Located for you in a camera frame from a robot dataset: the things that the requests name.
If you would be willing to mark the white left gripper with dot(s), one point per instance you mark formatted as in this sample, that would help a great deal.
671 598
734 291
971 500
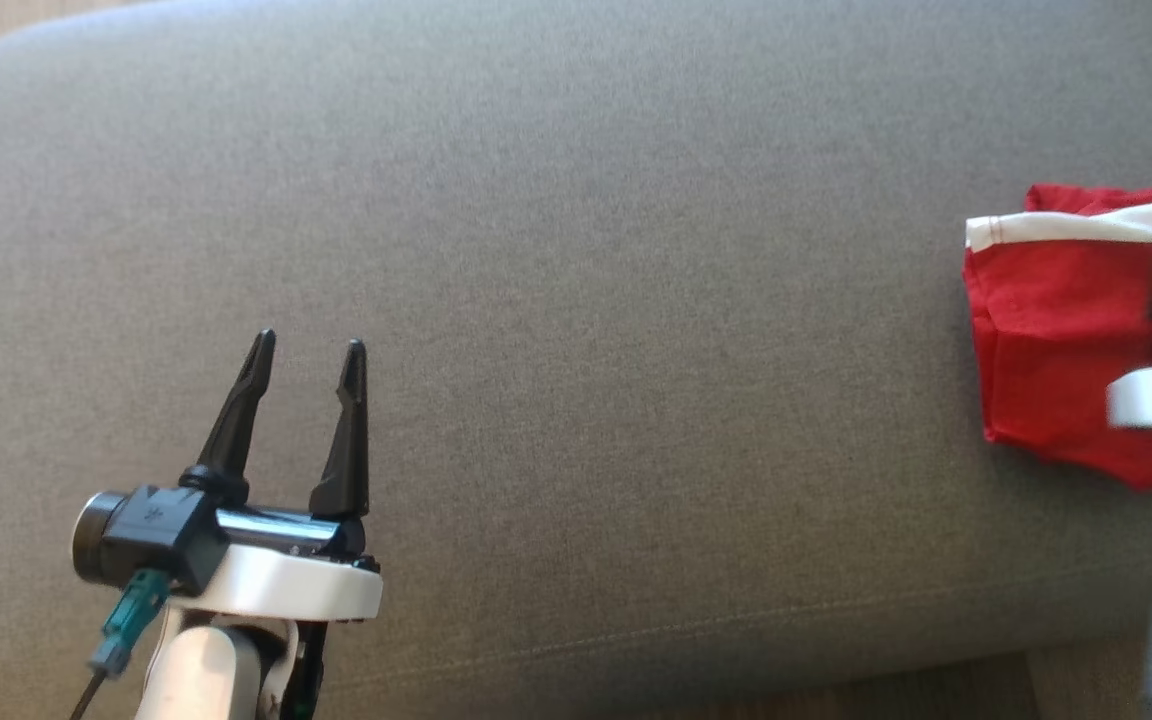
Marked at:
296 585

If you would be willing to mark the red jersey with number print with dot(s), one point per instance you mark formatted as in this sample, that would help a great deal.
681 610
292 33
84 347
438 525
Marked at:
1056 340

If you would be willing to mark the grey fabric sofa seat cushion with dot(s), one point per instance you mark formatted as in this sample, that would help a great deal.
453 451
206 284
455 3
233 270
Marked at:
636 300

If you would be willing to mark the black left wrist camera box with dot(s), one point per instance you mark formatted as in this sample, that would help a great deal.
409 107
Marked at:
156 535

